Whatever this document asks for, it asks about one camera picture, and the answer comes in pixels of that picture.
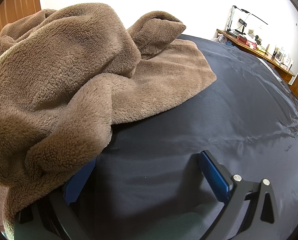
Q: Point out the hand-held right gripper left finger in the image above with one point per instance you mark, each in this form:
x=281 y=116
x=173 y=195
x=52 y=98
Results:
x=73 y=187

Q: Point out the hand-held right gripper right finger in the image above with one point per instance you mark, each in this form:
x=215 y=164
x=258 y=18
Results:
x=214 y=177

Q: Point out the brown fleece garment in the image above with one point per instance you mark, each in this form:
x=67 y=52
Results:
x=63 y=80

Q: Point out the wooden sideboard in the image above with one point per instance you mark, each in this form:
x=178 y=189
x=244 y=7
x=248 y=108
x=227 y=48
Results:
x=276 y=66

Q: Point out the plastic bag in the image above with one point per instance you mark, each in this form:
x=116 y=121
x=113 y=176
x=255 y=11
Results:
x=220 y=39

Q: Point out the red box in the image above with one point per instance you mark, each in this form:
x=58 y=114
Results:
x=244 y=39

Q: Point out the wooden door with metal latch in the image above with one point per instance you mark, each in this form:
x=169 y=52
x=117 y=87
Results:
x=16 y=10

